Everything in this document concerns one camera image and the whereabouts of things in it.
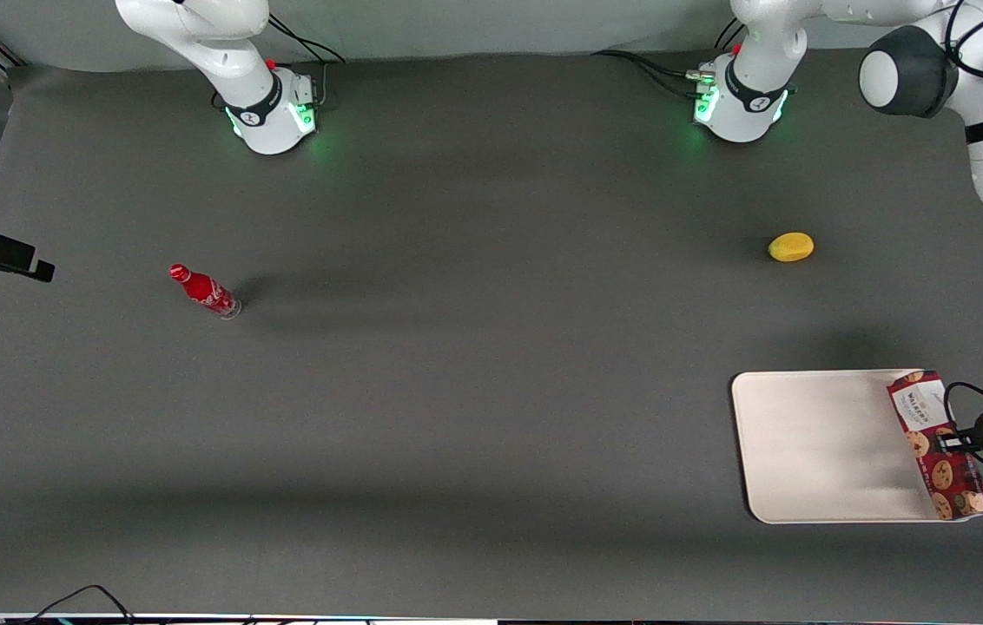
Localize red tartan cookie box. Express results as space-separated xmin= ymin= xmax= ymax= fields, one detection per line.
xmin=887 ymin=370 xmax=983 ymax=523

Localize beige plastic tray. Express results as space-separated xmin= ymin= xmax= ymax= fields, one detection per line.
xmin=731 ymin=369 xmax=977 ymax=525

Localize red cola bottle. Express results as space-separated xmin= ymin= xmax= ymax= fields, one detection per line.
xmin=168 ymin=264 xmax=243 ymax=320

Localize yellow lemon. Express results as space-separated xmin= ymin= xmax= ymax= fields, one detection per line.
xmin=768 ymin=232 xmax=815 ymax=263

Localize black table edge cable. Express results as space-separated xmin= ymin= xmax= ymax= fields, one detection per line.
xmin=23 ymin=584 xmax=138 ymax=625

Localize black right arm base cables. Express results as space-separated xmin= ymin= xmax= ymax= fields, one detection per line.
xmin=268 ymin=13 xmax=346 ymax=108

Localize black arm base cables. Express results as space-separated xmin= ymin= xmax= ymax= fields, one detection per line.
xmin=593 ymin=17 xmax=749 ymax=99
xmin=268 ymin=13 xmax=346 ymax=108

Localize black left arm base cables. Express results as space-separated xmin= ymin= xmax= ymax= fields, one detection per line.
xmin=593 ymin=17 xmax=749 ymax=99

